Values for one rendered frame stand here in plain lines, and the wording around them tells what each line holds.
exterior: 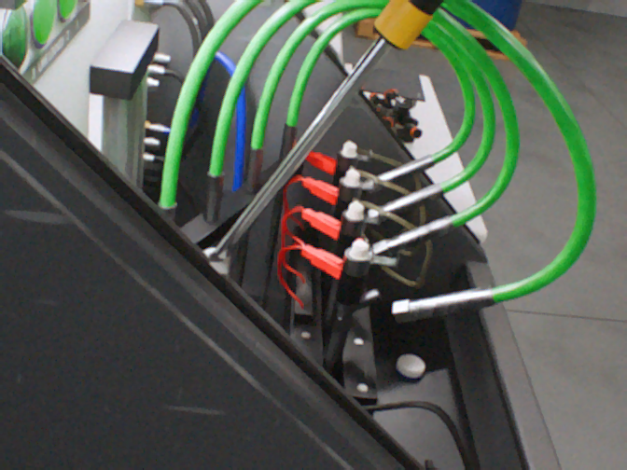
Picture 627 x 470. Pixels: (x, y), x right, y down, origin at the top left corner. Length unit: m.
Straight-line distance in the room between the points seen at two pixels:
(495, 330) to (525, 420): 0.16
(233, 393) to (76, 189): 0.14
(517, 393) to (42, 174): 0.72
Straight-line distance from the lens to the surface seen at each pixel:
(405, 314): 0.70
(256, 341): 0.41
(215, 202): 0.84
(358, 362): 0.89
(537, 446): 0.92
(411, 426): 1.05
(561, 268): 0.65
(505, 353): 1.02
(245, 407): 0.44
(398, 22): 0.35
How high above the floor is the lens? 1.55
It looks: 31 degrees down
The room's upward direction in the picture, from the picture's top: 11 degrees clockwise
